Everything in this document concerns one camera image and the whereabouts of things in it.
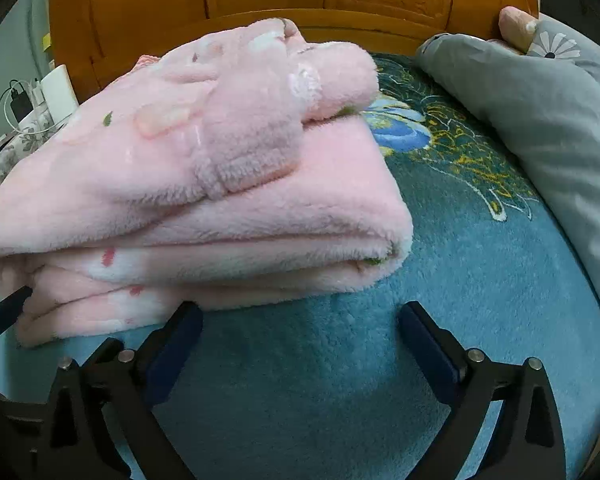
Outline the black charger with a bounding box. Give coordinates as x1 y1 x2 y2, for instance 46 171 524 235
9 87 34 119

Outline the blue floral bed blanket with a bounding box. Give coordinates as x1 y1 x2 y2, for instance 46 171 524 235
0 52 600 480

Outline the grey floral cloth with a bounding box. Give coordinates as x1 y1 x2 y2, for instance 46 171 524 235
0 107 57 197

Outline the wooden headboard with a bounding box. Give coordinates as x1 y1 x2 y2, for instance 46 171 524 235
47 0 540 107

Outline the pink pillow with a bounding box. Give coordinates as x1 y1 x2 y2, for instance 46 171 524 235
498 6 539 54

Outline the grey floral quilt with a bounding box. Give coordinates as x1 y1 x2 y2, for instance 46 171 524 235
415 15 600 332

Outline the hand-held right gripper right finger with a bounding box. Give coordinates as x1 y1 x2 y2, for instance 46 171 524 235
398 301 566 480

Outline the white bedside box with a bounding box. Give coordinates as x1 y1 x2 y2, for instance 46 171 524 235
40 65 81 124

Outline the white cable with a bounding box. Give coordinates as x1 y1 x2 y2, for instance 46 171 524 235
0 79 57 153

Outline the pink fleece floral garment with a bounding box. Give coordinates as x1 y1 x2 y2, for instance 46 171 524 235
0 17 415 349

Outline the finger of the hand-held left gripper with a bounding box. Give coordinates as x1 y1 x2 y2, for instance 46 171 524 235
0 285 34 342

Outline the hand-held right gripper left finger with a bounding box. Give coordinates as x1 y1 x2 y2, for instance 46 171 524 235
47 302 205 480

